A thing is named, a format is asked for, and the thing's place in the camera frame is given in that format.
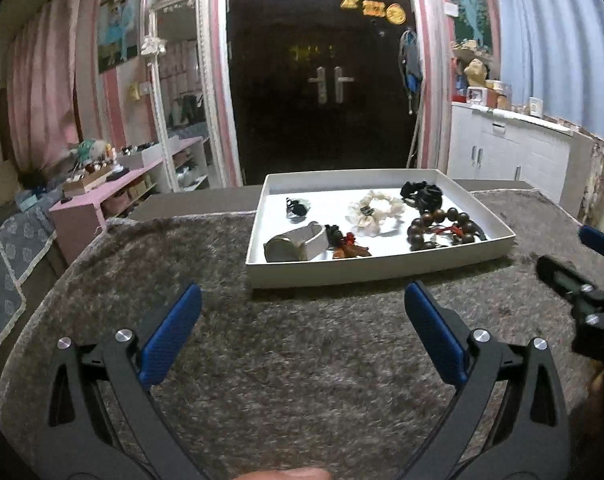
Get person's left hand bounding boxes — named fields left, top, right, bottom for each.
left=242, top=466, right=333, bottom=480

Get broom stick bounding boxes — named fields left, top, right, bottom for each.
left=409, top=90, right=425, bottom=168

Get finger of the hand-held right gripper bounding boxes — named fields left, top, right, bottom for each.
left=536, top=255, right=600, bottom=306
left=579, top=225, right=604, bottom=261

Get silver door handle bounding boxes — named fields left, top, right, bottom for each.
left=333, top=66, right=355, bottom=104
left=309, top=66, right=327, bottom=105

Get silver bangle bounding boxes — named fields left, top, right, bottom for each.
left=263, top=221, right=329, bottom=263

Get yellow figurine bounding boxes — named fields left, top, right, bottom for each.
left=462, top=58, right=487, bottom=88

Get white cabinet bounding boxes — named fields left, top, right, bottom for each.
left=447, top=102, right=575, bottom=206

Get white framed mirror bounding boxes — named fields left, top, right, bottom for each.
left=147, top=0, right=227, bottom=193

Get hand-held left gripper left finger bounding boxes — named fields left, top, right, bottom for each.
left=44, top=282, right=213, bottom=480

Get pink shelf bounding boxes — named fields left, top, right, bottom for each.
left=48, top=136, right=205, bottom=266

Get wall poster with blue figure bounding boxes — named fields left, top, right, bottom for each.
left=97, top=0, right=142, bottom=73

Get grey fluffy rug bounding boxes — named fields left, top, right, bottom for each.
left=0, top=187, right=604, bottom=480

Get grey patterned blanket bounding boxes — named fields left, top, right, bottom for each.
left=0, top=195, right=58, bottom=361

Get white scrunchie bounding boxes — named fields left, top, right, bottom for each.
left=346, top=189, right=407, bottom=237

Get blue curtain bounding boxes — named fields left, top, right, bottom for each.
left=496, top=0, right=604, bottom=151

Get brown wooden bead bracelet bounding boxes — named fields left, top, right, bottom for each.
left=407, top=207, right=488, bottom=252

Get dark double door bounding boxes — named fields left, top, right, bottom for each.
left=225, top=0, right=423, bottom=186

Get wall poster with dolphin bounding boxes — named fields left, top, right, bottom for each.
left=444, top=0, right=493, bottom=56

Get white rectangular tray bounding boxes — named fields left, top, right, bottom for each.
left=245, top=168, right=516, bottom=289

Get floral cloth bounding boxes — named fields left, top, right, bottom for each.
left=579, top=132, right=604, bottom=241

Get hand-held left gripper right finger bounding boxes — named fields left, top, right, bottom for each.
left=404, top=281, right=572, bottom=480

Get small black hair clip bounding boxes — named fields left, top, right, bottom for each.
left=284, top=196, right=313, bottom=222

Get red string charm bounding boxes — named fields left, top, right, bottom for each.
left=432, top=224, right=465, bottom=243

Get black scrunchie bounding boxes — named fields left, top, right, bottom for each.
left=400, top=180, right=427, bottom=206

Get pink curtain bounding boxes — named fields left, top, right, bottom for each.
left=4, top=0, right=108, bottom=176

